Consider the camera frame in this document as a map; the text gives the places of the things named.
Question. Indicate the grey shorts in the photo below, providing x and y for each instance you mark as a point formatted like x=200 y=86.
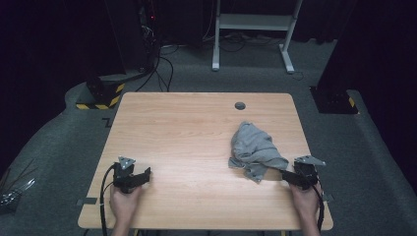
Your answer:
x=254 y=150

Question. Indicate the person's left hand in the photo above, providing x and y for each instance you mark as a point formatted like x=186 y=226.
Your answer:
x=124 y=204

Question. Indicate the white metal stand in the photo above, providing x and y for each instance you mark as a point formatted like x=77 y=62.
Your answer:
x=255 y=22

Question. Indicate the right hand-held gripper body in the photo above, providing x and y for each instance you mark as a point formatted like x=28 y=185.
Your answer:
x=306 y=170

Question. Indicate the black computer tower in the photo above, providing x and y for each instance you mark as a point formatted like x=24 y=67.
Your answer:
x=147 y=29

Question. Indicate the folded metal tripod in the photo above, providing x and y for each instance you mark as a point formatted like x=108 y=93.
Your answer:
x=14 y=191

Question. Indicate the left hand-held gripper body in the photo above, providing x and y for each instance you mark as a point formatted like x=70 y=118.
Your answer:
x=124 y=177

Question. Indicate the black yellow striped stand base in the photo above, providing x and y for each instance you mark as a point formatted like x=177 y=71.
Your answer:
x=103 y=95

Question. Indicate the grey tape strip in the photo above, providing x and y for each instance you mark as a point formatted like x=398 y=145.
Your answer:
x=328 y=197
x=87 y=201

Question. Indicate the person's right hand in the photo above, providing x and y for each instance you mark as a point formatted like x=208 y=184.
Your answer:
x=305 y=201

